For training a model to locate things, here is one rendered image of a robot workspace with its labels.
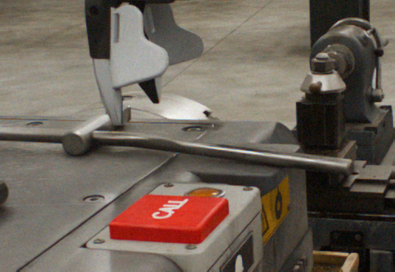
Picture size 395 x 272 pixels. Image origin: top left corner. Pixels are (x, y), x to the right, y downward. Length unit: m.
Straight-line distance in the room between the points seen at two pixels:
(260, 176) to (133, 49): 0.14
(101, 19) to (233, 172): 0.15
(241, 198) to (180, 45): 0.20
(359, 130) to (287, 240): 1.31
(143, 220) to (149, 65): 0.18
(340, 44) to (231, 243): 1.59
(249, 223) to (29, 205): 0.15
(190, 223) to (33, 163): 0.24
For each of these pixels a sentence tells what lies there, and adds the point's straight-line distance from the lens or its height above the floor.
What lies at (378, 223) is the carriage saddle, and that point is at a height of 0.91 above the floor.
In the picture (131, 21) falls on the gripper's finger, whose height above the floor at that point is 1.37.
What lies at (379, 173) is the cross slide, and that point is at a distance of 1.72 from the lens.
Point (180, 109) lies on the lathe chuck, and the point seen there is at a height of 1.23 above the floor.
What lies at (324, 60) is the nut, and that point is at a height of 1.17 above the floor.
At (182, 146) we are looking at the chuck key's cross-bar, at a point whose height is 1.27.
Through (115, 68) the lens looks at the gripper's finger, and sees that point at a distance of 0.76.
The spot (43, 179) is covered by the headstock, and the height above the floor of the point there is 1.25.
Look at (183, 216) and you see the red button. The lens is 0.60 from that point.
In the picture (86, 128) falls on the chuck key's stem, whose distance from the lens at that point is 0.82.
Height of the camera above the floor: 1.46
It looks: 15 degrees down
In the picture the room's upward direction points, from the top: 3 degrees counter-clockwise
